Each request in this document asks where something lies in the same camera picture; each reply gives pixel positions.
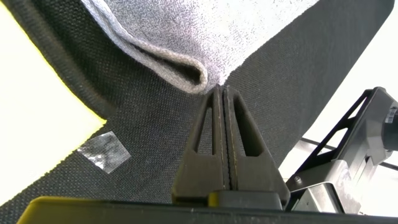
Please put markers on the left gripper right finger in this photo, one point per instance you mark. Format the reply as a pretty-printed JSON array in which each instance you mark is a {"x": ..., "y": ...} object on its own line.
[{"x": 255, "y": 174}]

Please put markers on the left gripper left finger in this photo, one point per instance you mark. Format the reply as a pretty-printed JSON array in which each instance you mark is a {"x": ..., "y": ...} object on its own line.
[{"x": 202, "y": 174}]

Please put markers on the grey terry towel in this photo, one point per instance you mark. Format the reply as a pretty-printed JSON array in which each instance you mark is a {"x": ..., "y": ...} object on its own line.
[{"x": 202, "y": 31}]

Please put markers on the yellow microfibre towel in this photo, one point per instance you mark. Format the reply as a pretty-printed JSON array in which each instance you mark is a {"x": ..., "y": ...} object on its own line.
[{"x": 31, "y": 109}]

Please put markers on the black table cloth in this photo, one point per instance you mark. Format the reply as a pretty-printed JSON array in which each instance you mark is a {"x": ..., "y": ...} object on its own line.
[{"x": 149, "y": 118}]

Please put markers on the clear tape piece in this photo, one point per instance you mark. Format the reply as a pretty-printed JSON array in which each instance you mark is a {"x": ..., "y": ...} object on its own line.
[{"x": 104, "y": 152}]

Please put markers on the robot torso metal frame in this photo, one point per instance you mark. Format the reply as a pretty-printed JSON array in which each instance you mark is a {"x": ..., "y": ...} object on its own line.
[{"x": 326, "y": 186}]

